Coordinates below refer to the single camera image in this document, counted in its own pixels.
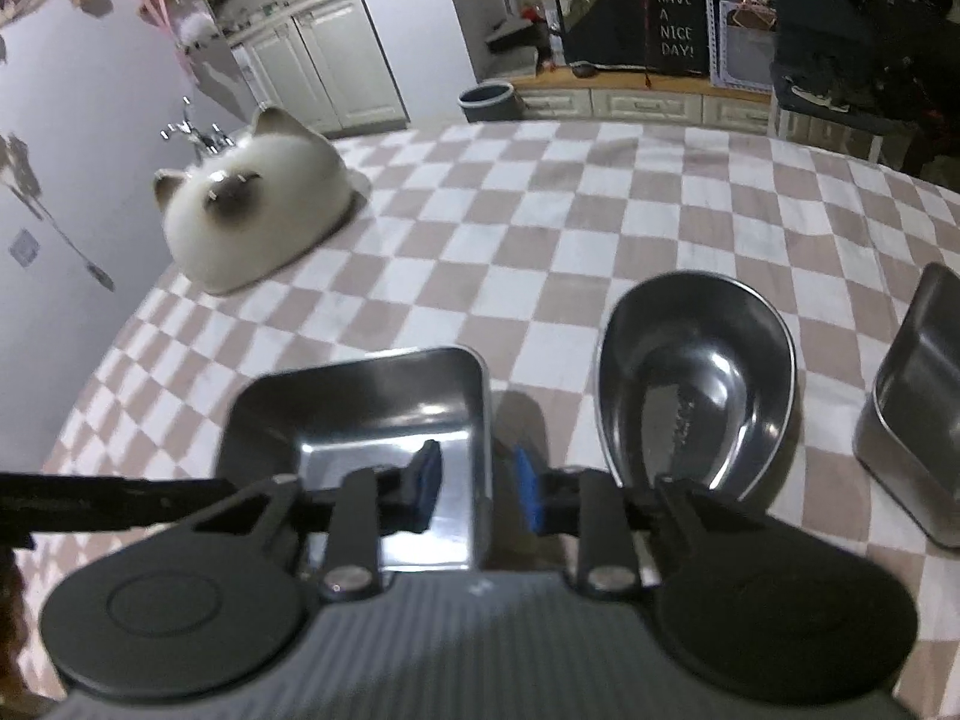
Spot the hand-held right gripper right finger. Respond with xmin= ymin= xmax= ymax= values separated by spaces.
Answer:
xmin=512 ymin=446 xmax=751 ymax=601

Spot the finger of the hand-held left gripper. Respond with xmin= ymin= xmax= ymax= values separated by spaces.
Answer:
xmin=0 ymin=471 xmax=250 ymax=550

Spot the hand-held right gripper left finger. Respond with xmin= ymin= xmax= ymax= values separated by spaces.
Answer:
xmin=180 ymin=439 xmax=445 ymax=602

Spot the small square steel bowl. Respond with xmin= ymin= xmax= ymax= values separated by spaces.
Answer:
xmin=216 ymin=346 xmax=494 ymax=572

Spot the rounded steel bowl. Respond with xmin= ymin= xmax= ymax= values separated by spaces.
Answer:
xmin=596 ymin=270 xmax=798 ymax=505

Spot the large square steel bowl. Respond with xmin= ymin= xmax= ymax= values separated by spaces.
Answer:
xmin=853 ymin=262 xmax=960 ymax=550

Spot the checkered tablecloth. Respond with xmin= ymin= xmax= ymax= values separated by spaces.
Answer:
xmin=19 ymin=116 xmax=960 ymax=691

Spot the cat-shaped ceramic bowl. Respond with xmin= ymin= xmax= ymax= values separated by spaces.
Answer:
xmin=154 ymin=106 xmax=354 ymax=296

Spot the chrome faucet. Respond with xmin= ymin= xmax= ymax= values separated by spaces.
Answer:
xmin=159 ymin=96 xmax=235 ymax=160

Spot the grey trash bin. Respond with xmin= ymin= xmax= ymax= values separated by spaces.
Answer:
xmin=458 ymin=82 xmax=519 ymax=123

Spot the white drawer cabinet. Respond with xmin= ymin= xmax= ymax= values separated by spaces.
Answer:
xmin=517 ymin=86 xmax=775 ymax=138

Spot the white kitchen cabinet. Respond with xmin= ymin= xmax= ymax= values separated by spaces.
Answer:
xmin=231 ymin=0 xmax=410 ymax=138

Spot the black chalkboard sign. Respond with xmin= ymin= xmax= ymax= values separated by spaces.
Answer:
xmin=550 ymin=0 xmax=710 ymax=80

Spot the pink ribbon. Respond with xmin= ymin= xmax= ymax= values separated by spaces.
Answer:
xmin=139 ymin=0 xmax=192 ymax=80

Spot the wall cable with tag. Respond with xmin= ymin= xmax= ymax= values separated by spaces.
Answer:
xmin=0 ymin=131 xmax=118 ymax=293

